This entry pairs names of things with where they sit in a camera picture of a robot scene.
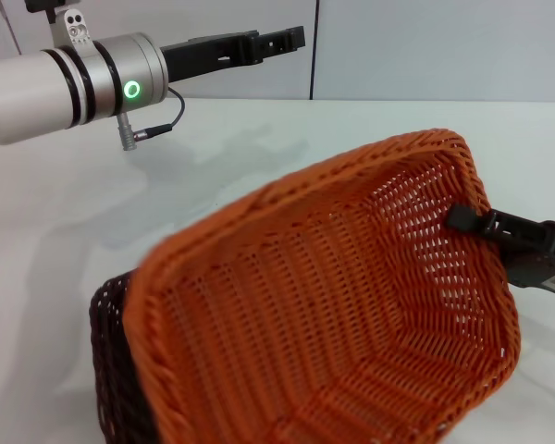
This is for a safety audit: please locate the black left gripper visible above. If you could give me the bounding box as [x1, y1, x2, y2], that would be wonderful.
[158, 25, 307, 87]

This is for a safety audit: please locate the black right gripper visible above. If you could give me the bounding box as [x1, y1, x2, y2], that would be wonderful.
[445, 203, 555, 302]

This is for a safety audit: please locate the orange woven basket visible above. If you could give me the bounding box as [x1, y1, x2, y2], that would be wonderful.
[121, 127, 524, 444]

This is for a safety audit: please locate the dark brown woven basket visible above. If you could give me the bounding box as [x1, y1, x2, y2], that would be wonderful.
[87, 269, 164, 444]

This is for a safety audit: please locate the grey cable with metal plug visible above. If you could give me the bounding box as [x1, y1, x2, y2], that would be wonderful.
[115, 88, 187, 152]

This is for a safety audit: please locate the silver camera mount bracket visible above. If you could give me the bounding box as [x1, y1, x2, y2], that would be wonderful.
[49, 6, 94, 51]

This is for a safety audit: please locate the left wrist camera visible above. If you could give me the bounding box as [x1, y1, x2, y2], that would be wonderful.
[23, 0, 69, 13]

